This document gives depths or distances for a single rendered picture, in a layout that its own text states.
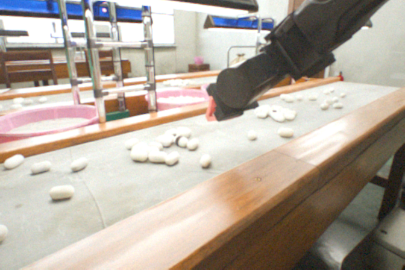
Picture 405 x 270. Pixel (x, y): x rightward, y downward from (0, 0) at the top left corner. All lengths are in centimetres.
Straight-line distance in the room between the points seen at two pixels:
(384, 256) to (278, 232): 51
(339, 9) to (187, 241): 28
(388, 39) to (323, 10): 486
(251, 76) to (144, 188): 24
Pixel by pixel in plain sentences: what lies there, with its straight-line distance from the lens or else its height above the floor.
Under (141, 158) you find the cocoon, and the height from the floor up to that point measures 75.
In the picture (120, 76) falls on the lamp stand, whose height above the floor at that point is 85.
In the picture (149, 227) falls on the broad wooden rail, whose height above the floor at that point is 76.
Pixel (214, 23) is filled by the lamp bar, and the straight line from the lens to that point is 136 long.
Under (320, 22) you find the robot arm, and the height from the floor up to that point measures 98.
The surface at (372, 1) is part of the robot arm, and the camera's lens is 27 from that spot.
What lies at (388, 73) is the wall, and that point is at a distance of 516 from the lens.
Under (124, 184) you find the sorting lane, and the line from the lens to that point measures 42.
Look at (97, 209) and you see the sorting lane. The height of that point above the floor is 74.
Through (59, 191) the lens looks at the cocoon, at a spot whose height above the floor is 76.
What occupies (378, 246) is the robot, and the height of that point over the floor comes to 45.
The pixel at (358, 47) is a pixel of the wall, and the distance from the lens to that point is 523.
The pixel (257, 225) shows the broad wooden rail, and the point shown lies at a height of 75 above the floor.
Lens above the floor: 96
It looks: 17 degrees down
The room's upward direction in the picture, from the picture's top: straight up
